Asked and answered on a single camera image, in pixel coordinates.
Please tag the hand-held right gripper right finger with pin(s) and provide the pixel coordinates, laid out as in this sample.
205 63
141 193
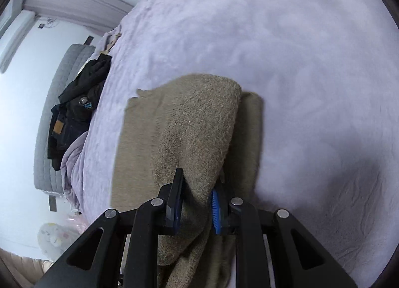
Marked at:
216 213

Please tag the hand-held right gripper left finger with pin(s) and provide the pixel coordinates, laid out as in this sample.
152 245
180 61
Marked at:
175 210

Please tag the beige knitted towel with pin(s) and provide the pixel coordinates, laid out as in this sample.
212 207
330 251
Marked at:
193 138

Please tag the pink plastic bag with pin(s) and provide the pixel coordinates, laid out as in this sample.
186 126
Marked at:
76 221

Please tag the white plastic bag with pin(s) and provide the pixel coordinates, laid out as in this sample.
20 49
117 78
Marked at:
54 238

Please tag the dark blue jeans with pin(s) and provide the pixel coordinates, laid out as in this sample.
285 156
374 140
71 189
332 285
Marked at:
62 132

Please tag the grey quilted headboard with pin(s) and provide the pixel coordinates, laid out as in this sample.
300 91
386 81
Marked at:
51 126

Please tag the black jacket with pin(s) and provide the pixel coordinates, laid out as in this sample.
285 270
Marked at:
84 88

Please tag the lavender fleece blanket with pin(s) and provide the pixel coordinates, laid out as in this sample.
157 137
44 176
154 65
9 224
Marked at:
280 73

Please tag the pleated window blind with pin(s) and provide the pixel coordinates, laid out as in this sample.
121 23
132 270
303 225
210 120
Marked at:
78 3

